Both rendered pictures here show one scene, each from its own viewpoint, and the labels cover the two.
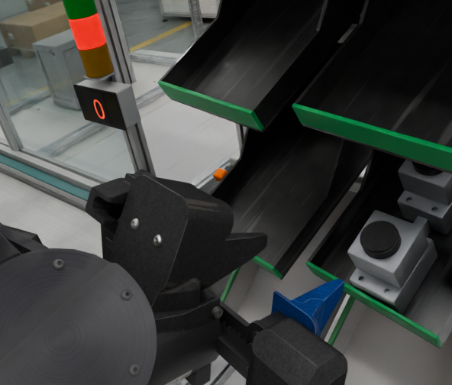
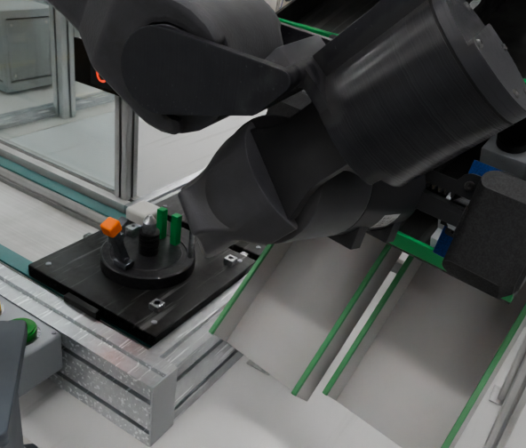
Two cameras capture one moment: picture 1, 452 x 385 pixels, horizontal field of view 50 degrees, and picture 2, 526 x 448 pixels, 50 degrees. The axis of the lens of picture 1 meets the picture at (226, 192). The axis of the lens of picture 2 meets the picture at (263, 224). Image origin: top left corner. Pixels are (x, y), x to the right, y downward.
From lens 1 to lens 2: 0.22 m
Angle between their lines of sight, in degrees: 16
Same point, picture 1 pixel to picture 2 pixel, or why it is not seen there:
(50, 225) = not seen: outside the picture
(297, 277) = (329, 267)
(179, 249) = not seen: hidden behind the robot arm
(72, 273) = (474, 17)
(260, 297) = (283, 285)
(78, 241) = (24, 225)
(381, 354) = (411, 344)
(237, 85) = not seen: hidden behind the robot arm
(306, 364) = not seen: outside the picture
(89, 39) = not seen: outside the picture
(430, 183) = (513, 160)
